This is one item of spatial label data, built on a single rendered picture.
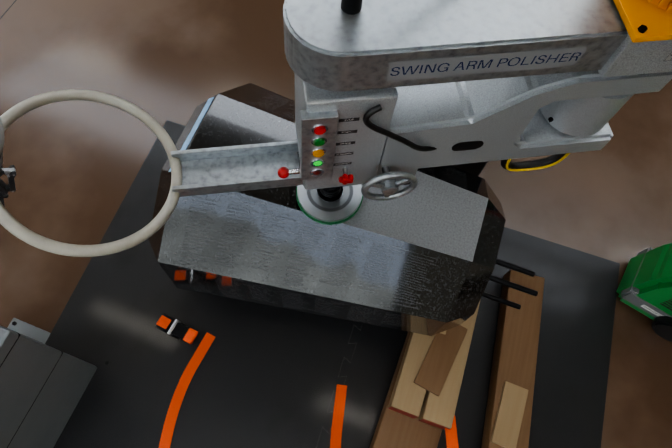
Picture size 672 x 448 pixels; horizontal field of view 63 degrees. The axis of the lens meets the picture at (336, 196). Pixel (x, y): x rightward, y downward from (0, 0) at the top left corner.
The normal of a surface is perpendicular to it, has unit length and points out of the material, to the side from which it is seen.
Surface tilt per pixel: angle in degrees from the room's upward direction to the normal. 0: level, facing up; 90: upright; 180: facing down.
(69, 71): 0
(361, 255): 45
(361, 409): 0
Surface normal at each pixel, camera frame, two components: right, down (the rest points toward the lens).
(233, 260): -0.16, 0.31
